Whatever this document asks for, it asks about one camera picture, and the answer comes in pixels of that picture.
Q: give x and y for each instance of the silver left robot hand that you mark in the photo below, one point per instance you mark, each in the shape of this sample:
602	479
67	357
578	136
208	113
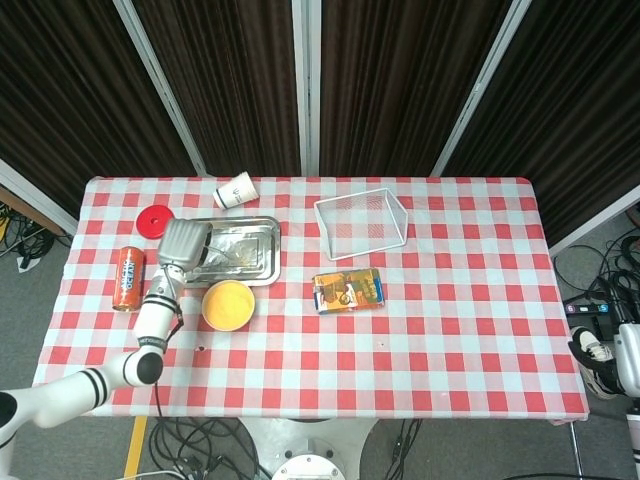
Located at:
182	245

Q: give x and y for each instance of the metal spoon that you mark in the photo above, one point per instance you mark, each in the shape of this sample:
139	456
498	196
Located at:
220	251

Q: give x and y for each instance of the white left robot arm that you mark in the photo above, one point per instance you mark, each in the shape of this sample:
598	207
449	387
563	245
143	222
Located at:
150	320

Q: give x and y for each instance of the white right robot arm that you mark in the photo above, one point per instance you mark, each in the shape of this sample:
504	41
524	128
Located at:
630	355

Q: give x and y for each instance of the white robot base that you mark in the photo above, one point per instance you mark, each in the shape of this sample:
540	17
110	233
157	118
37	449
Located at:
305	450

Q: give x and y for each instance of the beige bowl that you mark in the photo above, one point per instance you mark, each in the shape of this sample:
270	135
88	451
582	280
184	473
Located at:
227	328

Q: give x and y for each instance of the red round lid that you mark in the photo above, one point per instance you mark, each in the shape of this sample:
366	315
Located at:
152	221

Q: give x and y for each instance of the orange drink can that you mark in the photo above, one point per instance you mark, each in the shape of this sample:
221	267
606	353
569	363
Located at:
129	280

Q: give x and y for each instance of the stainless steel tray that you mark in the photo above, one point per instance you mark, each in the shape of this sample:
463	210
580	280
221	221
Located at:
250	245

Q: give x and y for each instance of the white paper cup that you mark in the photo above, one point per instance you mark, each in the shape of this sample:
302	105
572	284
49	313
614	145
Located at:
235	191

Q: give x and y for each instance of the dark ribbed partition panel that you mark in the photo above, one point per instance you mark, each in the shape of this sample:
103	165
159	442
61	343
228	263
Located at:
575	110
400	85
225	85
65	100

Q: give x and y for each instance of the colourful printed carton pack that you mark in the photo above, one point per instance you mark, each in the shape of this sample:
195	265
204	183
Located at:
347	291

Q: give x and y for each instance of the red white checked tablecloth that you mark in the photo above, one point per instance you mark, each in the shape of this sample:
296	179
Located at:
400	350

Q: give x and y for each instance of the black power strip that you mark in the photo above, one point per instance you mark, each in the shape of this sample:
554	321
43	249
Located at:
582	308

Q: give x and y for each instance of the black and white shoe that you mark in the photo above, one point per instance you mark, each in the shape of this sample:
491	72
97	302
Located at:
592	355

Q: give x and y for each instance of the white partition base rail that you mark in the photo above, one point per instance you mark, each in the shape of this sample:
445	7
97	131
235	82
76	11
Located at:
35	195
595	222

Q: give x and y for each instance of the white partition frame post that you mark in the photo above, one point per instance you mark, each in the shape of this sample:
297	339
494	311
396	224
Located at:
480	90
160	90
306	85

